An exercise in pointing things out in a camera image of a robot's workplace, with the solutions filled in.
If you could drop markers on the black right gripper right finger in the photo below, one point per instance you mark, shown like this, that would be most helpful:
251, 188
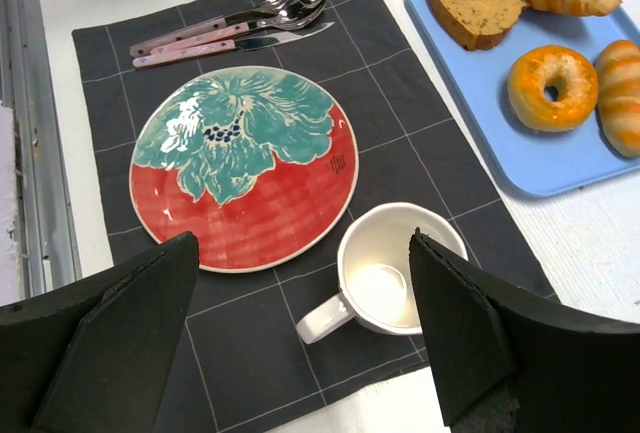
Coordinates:
504, 359

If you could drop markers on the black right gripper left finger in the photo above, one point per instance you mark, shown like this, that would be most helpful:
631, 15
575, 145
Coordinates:
94, 355

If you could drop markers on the orange glazed bagel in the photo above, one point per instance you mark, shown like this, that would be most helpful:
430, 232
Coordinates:
552, 88

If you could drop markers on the brown bread slice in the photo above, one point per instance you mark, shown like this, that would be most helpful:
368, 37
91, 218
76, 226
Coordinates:
478, 24

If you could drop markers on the white ceramic mug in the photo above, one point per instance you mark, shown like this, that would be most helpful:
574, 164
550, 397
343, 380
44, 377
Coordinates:
375, 286

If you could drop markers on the dark grey checked placemat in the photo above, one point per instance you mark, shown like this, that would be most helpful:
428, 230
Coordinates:
240, 366

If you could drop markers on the blue plastic tray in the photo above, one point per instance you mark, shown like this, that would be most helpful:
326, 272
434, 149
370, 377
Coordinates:
536, 164

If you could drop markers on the red and teal plate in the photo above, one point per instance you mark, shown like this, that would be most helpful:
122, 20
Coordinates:
259, 163

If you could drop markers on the striped croissant roll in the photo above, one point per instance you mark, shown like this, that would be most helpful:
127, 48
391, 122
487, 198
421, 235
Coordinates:
617, 68

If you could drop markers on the pink handled knife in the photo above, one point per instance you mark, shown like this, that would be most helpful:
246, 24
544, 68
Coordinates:
224, 46

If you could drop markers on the pink handled spoon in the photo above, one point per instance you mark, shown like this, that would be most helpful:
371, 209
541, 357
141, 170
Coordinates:
295, 16

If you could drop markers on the pink handled fork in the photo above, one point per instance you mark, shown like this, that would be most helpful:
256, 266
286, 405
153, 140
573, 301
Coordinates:
266, 9

